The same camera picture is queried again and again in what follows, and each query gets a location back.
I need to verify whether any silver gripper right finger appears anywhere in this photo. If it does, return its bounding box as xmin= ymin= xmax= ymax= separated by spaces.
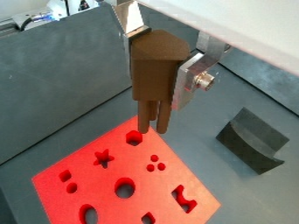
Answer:
xmin=172 ymin=31 xmax=231 ymax=110

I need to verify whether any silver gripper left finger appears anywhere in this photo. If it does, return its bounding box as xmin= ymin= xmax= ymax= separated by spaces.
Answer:
xmin=113 ymin=0 xmax=153 ymax=79

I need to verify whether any brown three prong peg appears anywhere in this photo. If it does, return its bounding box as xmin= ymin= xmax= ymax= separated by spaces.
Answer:
xmin=130 ymin=30 xmax=191 ymax=134

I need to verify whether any red foam shape board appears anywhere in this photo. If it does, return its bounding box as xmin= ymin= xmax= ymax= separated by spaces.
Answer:
xmin=32 ymin=118 xmax=220 ymax=224

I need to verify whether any silver machine with cables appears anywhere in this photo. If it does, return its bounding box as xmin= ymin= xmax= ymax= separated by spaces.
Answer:
xmin=0 ymin=0 xmax=102 ymax=31

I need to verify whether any dark grey curved block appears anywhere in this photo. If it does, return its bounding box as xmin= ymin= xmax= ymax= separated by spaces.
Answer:
xmin=216 ymin=108 xmax=289 ymax=174

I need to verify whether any dark grey side panel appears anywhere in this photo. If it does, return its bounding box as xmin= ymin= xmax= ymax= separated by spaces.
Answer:
xmin=0 ymin=3 xmax=130 ymax=164

